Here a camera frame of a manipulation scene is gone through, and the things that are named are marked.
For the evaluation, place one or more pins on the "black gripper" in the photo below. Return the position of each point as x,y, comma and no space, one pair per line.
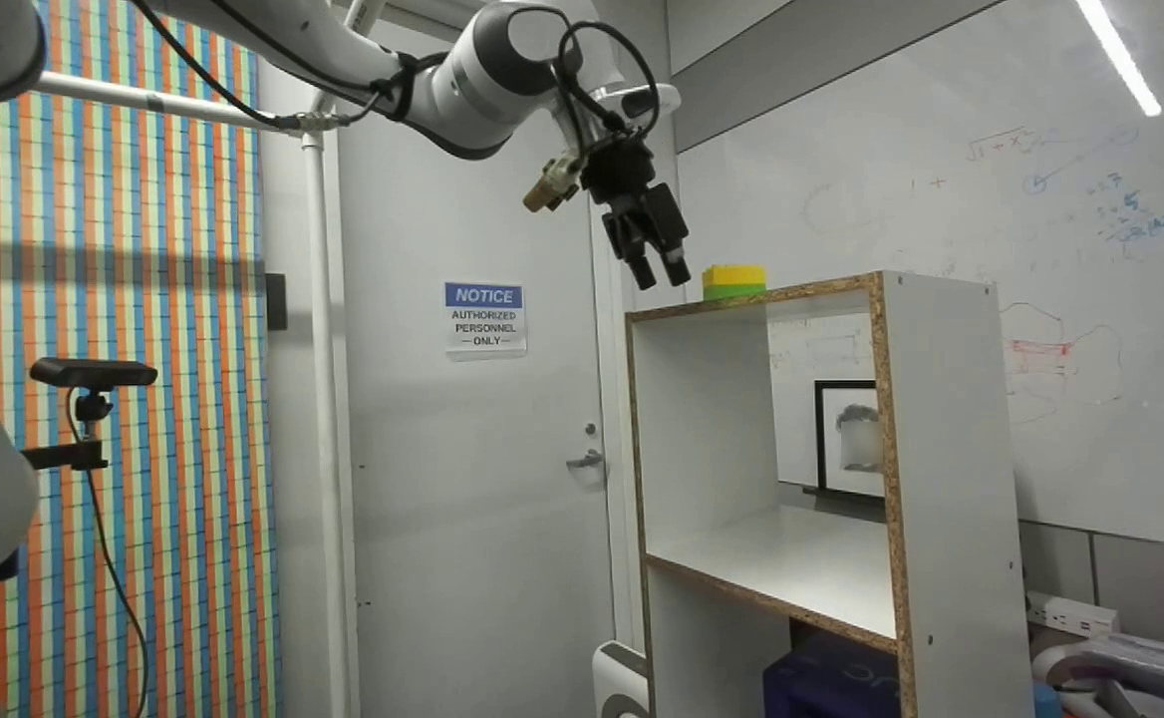
624,182

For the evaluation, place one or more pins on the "yellow and green block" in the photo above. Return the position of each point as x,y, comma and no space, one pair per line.
735,281

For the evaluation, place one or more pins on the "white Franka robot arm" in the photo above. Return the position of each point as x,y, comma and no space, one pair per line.
478,81

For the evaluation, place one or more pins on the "white open shelf cabinet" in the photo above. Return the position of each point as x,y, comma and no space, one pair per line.
956,502

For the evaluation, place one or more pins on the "blue notice sign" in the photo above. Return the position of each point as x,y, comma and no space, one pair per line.
486,315

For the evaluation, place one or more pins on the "framed portrait picture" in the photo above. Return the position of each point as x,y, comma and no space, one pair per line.
852,441

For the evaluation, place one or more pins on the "white door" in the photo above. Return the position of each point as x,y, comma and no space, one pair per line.
478,531

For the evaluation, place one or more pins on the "white air purifier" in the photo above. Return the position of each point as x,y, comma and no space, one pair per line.
614,679

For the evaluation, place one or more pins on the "dark blue box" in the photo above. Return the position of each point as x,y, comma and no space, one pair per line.
828,679

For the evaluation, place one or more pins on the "ceiling light strip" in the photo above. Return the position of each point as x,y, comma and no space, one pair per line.
1118,53

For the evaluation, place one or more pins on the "white power strip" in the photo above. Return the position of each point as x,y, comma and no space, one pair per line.
1071,617

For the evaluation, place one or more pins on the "white frame pole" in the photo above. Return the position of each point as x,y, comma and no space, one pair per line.
329,398

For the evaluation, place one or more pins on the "black wall switch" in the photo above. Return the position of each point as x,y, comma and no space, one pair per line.
278,299

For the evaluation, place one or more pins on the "wall whiteboard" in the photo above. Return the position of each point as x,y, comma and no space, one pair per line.
1075,263

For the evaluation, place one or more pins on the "black stereo camera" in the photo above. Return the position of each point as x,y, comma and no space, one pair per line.
95,371

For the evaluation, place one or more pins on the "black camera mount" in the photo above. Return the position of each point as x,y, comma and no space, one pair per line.
78,430

